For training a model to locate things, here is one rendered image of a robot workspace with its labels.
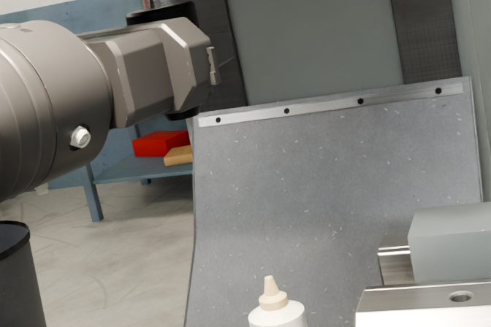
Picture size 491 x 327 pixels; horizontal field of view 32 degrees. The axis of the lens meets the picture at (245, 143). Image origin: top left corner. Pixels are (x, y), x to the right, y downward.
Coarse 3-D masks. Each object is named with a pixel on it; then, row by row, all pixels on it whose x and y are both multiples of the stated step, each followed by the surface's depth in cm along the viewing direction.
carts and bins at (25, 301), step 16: (0, 224) 265; (16, 224) 261; (0, 240) 266; (16, 240) 262; (0, 256) 230; (16, 256) 237; (32, 256) 252; (0, 272) 231; (16, 272) 237; (32, 272) 246; (0, 288) 232; (16, 288) 236; (32, 288) 244; (0, 304) 232; (16, 304) 236; (32, 304) 243; (0, 320) 232; (16, 320) 236; (32, 320) 243
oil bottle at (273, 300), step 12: (264, 288) 59; (276, 288) 59; (264, 300) 59; (276, 300) 58; (288, 300) 60; (252, 312) 60; (264, 312) 58; (276, 312) 58; (288, 312) 58; (300, 312) 58; (252, 324) 58; (264, 324) 58; (276, 324) 57; (288, 324) 58; (300, 324) 58
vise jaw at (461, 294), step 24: (384, 288) 53; (408, 288) 52; (432, 288) 52; (456, 288) 51; (480, 288) 50; (360, 312) 50; (384, 312) 50; (408, 312) 49; (432, 312) 49; (456, 312) 48; (480, 312) 48
